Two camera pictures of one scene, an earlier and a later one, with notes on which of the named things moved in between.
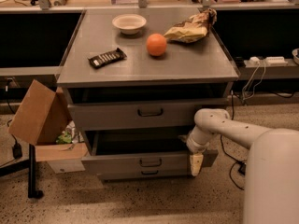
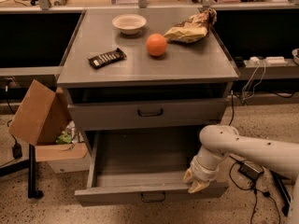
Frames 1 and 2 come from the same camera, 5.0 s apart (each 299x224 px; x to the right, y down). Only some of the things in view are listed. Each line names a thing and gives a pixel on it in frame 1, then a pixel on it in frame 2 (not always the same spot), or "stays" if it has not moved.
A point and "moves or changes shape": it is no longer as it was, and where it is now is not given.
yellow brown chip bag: (194, 28) stays
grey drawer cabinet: (135, 80) stays
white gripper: (196, 147) → (202, 171)
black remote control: (106, 58) stays
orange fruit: (156, 44) stays
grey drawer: (142, 149) moves or changes shape
